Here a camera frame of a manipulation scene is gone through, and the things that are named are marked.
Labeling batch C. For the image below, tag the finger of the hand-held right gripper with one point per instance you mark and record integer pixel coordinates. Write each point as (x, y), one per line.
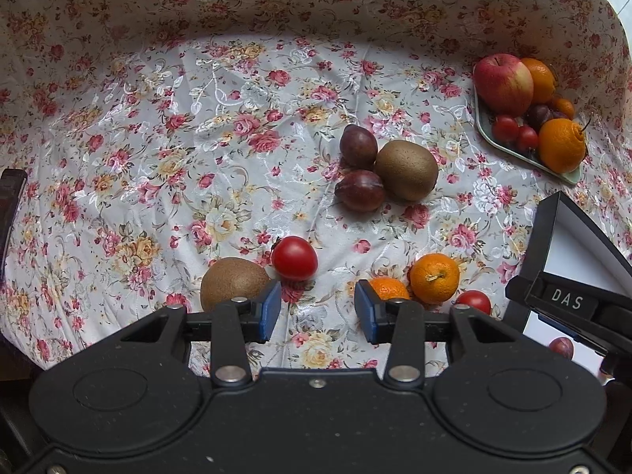
(516, 301)

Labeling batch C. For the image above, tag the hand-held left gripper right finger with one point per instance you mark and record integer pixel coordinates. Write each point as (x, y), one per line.
(364, 313)

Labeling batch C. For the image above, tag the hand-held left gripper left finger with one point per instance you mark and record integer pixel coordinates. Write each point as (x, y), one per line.
(269, 312)

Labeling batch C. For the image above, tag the small orange mandarin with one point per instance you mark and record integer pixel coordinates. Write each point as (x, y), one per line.
(564, 106)
(391, 287)
(434, 278)

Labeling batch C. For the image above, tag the dark red plum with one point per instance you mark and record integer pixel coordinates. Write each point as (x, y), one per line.
(539, 116)
(561, 347)
(359, 145)
(359, 190)

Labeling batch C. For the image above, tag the black box with white inside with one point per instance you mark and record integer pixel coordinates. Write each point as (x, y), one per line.
(582, 252)

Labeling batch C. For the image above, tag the brown kiwi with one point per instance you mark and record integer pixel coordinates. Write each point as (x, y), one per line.
(232, 281)
(406, 170)

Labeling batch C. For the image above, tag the red tomato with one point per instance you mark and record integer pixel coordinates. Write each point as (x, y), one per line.
(505, 127)
(474, 301)
(294, 258)
(527, 139)

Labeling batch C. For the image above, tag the large bumpy orange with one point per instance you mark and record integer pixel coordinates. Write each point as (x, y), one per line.
(561, 145)
(542, 79)

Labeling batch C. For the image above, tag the pale green plate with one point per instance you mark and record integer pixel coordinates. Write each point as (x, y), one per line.
(489, 128)

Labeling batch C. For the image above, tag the floral tablecloth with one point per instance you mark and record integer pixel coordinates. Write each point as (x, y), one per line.
(163, 123)

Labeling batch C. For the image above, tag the red apple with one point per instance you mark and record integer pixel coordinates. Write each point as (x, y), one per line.
(503, 84)

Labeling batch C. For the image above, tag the dark wooden panel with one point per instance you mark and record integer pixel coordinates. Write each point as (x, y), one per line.
(11, 207)

